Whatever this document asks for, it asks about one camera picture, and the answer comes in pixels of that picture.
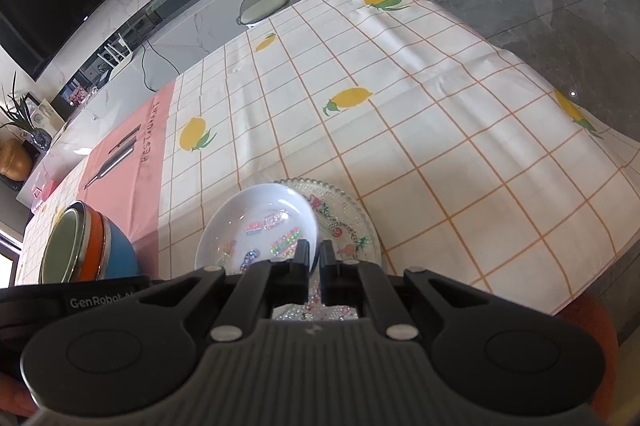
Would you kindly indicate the orange stainless steel bowl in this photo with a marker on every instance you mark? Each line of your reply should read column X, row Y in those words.
column 96, row 231

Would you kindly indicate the blue stainless steel bowl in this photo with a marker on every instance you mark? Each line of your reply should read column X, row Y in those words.
column 119, row 256

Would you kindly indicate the lemon print checked tablecloth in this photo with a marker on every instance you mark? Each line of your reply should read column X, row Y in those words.
column 400, row 131

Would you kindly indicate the pink table mat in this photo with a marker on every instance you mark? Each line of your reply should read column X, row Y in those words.
column 130, row 166

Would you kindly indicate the green potted plant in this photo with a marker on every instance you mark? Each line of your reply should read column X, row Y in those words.
column 22, row 116

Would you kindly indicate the golden round vase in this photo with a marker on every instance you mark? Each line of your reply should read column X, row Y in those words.
column 15, row 161

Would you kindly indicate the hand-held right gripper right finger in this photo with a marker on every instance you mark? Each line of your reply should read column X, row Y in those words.
column 327, row 266

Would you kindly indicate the framed picture card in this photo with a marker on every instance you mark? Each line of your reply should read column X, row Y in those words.
column 47, row 114

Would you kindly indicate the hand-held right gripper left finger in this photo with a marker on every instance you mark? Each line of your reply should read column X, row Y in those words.
column 301, row 263

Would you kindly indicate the white marble television cabinet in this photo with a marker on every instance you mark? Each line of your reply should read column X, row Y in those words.
column 200, row 31

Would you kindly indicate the grey cushioned stool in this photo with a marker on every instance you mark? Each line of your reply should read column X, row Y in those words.
column 262, row 4

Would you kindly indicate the white router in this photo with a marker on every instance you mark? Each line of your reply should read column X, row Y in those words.
column 117, row 56

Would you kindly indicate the small white plate with stickers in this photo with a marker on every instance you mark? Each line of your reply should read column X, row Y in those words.
column 250, row 216

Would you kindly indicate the clear glass plate with stickers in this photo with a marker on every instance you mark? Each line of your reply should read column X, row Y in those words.
column 352, row 226

